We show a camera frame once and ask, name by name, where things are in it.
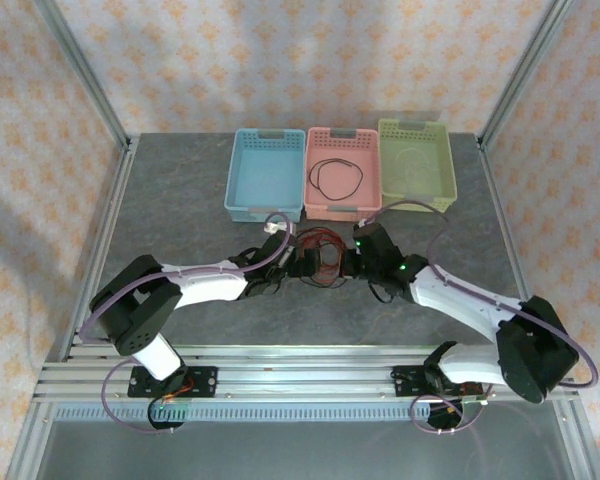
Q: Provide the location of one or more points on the pink plastic basket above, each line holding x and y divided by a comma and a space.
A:
372, 175

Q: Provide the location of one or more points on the green plastic basket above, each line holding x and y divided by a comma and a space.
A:
430, 192

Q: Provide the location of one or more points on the blue plastic basket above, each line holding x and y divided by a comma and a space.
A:
262, 175

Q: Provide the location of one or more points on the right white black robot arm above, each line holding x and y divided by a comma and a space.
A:
460, 300

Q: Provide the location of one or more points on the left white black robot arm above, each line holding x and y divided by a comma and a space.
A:
205, 285

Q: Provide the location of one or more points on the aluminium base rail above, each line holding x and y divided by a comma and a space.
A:
305, 375

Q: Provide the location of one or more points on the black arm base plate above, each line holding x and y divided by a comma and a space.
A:
405, 382
205, 380

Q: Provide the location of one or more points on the aluminium table side rail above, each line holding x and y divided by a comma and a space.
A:
505, 215
111, 210

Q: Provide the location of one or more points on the aluminium frame post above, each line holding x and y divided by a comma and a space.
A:
525, 70
85, 70

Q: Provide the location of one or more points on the aluminium lower frame bar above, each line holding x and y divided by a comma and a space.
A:
580, 440
30, 440

